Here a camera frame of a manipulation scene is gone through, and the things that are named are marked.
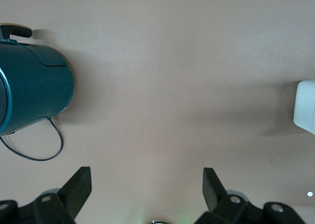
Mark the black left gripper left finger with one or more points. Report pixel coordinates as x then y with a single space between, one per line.
71 194

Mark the white plastic open bin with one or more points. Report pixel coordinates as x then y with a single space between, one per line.
306 105

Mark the dark teal pedal trash bin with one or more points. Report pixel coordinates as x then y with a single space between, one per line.
37 81

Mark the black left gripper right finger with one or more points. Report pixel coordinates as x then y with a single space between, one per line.
216 197

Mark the small white round pellet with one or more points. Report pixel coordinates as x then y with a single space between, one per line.
310 194

